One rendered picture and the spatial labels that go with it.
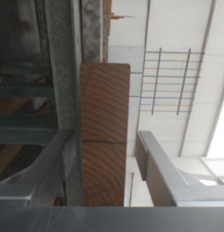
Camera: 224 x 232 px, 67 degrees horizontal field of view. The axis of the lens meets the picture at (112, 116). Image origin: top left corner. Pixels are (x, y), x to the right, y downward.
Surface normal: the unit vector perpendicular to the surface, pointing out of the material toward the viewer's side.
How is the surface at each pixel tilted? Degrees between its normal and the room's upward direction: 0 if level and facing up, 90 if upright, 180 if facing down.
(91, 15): 90
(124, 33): 88
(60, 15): 90
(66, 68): 90
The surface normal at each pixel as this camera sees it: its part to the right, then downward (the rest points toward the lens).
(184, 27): 0.04, 0.43
